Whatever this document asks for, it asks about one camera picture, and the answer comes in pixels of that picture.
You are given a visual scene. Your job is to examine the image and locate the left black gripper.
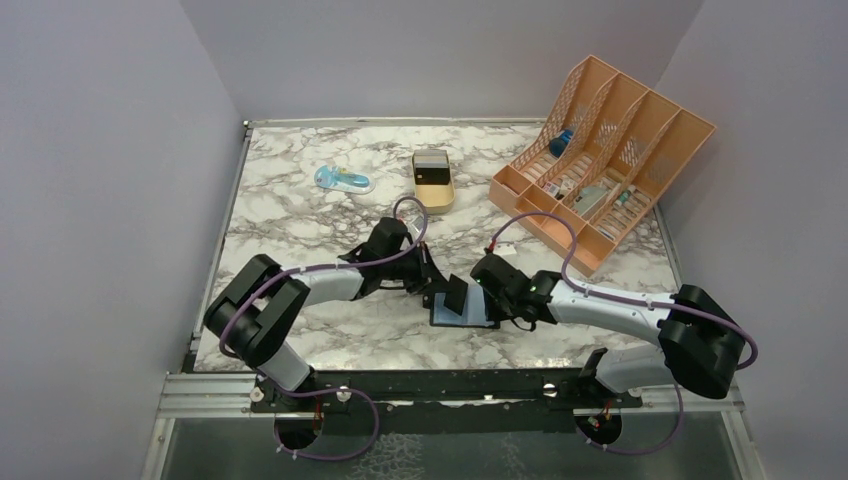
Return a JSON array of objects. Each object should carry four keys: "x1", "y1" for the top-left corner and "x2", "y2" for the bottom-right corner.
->
[{"x1": 381, "y1": 241, "x2": 453, "y2": 295}]

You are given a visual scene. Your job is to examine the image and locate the black card holder wallet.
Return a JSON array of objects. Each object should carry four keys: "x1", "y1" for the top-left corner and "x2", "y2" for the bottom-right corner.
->
[{"x1": 429, "y1": 292, "x2": 499, "y2": 330}]

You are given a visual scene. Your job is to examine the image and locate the gold oval tray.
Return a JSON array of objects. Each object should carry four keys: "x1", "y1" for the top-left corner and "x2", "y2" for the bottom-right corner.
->
[{"x1": 413, "y1": 172, "x2": 456, "y2": 215}]

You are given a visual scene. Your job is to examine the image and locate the black credit card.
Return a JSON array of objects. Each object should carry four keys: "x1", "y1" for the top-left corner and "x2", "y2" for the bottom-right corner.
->
[{"x1": 413, "y1": 163, "x2": 452, "y2": 185}]

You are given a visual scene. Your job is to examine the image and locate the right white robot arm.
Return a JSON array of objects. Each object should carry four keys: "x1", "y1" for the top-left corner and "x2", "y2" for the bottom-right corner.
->
[{"x1": 471, "y1": 253, "x2": 749, "y2": 407}]

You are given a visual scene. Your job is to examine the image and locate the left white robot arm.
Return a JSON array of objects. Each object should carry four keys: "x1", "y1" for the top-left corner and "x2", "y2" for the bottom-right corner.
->
[{"x1": 202, "y1": 217, "x2": 457, "y2": 411}]

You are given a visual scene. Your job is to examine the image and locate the blue blister pack item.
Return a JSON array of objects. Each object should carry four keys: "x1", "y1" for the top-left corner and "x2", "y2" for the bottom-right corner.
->
[{"x1": 313, "y1": 165, "x2": 375, "y2": 195}]

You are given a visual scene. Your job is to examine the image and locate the small box in rack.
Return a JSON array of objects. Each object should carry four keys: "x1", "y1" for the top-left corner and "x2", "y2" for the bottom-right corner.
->
[{"x1": 543, "y1": 178, "x2": 576, "y2": 200}]

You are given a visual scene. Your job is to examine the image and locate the grey pouch in rack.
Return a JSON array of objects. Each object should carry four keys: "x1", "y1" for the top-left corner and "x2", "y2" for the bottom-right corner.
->
[{"x1": 572, "y1": 185, "x2": 611, "y2": 219}]

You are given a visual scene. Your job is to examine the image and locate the blue round object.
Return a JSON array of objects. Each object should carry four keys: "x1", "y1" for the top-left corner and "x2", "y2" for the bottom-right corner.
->
[{"x1": 548, "y1": 129, "x2": 574, "y2": 158}]

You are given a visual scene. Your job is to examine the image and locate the orange file organizer rack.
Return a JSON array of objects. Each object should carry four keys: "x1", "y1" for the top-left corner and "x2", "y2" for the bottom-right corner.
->
[{"x1": 489, "y1": 55, "x2": 716, "y2": 276}]

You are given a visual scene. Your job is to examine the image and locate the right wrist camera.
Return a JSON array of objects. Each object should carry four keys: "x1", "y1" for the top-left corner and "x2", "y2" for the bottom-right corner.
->
[{"x1": 493, "y1": 243, "x2": 518, "y2": 258}]

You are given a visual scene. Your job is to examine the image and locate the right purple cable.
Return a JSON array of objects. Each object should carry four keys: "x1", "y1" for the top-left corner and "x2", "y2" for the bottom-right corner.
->
[{"x1": 488, "y1": 211, "x2": 760, "y2": 458}]

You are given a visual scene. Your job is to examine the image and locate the purple cable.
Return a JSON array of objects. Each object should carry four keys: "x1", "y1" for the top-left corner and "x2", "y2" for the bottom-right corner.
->
[
  {"x1": 488, "y1": 211, "x2": 760, "y2": 458},
  {"x1": 217, "y1": 195, "x2": 429, "y2": 462}
]

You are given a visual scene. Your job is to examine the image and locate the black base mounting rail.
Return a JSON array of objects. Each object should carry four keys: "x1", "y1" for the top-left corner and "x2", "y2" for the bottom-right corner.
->
[{"x1": 250, "y1": 367, "x2": 642, "y2": 436}]

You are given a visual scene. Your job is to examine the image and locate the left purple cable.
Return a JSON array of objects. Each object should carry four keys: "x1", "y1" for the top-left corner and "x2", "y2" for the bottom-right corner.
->
[{"x1": 217, "y1": 195, "x2": 429, "y2": 462}]

